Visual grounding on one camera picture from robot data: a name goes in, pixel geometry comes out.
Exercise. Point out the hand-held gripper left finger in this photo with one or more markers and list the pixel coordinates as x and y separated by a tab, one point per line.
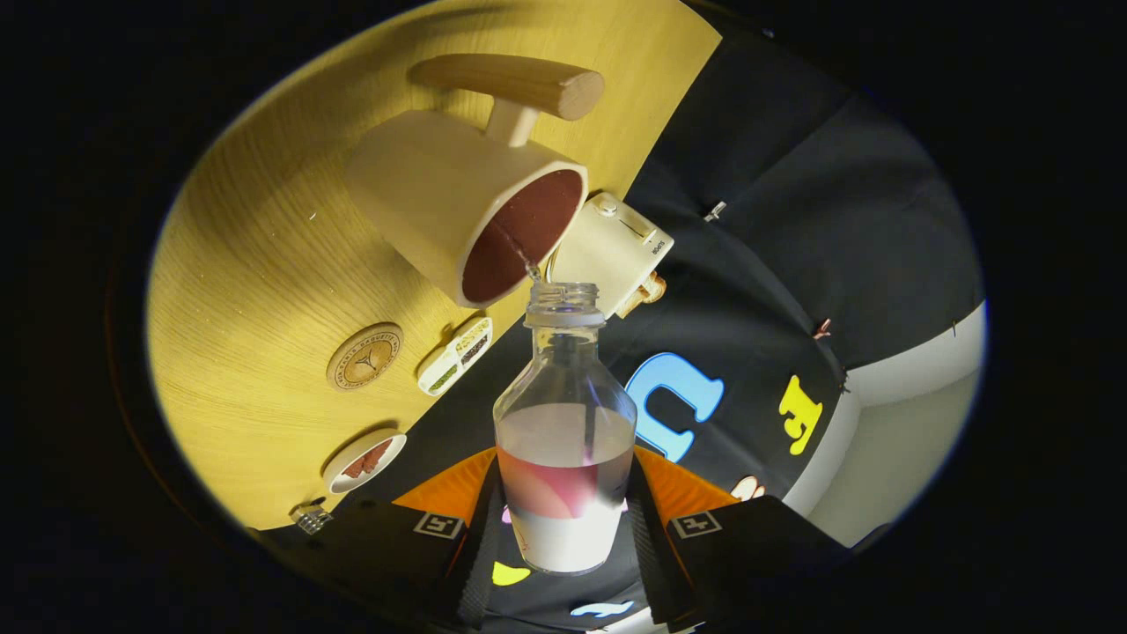
480	546

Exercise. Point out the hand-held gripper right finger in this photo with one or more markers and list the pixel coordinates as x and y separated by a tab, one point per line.
647	555

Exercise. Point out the clear juice bottle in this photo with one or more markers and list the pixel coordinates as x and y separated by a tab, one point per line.
563	423

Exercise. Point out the round wooden coaster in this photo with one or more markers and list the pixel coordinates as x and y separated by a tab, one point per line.
364	357

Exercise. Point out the red meat slice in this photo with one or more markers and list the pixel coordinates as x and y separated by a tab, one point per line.
379	453
355	469

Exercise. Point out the white plate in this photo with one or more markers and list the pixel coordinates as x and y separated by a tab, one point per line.
339	480

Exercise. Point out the white divided snack dish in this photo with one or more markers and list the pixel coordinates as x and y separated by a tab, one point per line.
455	357

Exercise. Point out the toast slice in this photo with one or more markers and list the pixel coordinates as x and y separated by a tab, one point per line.
653	288
630	307

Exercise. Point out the red clip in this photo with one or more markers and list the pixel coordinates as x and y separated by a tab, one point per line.
821	329

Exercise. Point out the cream toaster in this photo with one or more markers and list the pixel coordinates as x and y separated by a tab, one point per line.
607	255

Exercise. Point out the wooden table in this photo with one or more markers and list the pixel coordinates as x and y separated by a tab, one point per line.
264	308

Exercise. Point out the silver clip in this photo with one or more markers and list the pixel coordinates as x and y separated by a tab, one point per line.
716	211

